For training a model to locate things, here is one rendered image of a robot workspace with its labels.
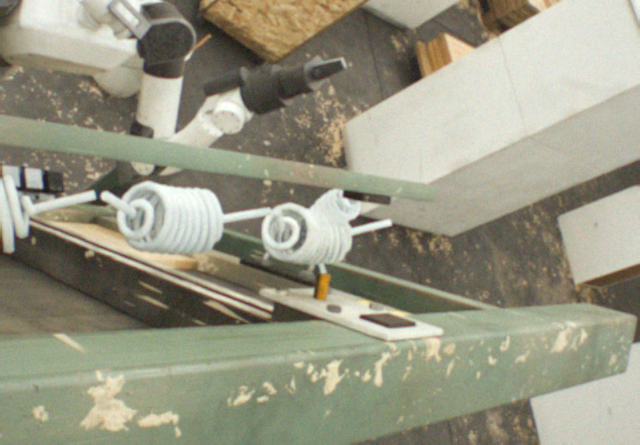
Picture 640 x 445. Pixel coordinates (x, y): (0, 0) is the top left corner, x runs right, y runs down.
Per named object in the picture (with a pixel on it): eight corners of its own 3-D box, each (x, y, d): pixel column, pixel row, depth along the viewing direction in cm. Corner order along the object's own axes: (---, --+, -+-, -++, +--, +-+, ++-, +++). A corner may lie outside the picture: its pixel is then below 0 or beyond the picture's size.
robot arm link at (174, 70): (136, 60, 173) (144, 2, 167) (175, 64, 177) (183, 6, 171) (146, 77, 164) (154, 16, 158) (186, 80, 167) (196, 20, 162)
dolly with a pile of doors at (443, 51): (451, 73, 573) (485, 54, 555) (467, 133, 554) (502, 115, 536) (401, 46, 530) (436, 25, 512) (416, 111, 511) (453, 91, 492)
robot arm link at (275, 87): (334, 88, 159) (285, 105, 163) (317, 44, 156) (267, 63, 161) (316, 105, 148) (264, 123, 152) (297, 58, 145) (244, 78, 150)
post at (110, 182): (21, 246, 266) (140, 163, 221) (23, 262, 264) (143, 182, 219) (5, 245, 261) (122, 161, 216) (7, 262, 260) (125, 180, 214)
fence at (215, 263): (111, 232, 188) (114, 217, 188) (424, 343, 125) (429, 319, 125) (94, 232, 185) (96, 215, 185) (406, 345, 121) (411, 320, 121)
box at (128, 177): (147, 155, 224) (183, 129, 213) (153, 193, 220) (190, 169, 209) (112, 150, 215) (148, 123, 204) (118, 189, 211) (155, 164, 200)
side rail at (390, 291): (187, 258, 207) (193, 219, 207) (565, 389, 134) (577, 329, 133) (169, 258, 203) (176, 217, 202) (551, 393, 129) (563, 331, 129)
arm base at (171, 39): (119, 43, 171) (129, -6, 167) (173, 52, 177) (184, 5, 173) (130, 64, 159) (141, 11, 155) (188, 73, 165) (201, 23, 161)
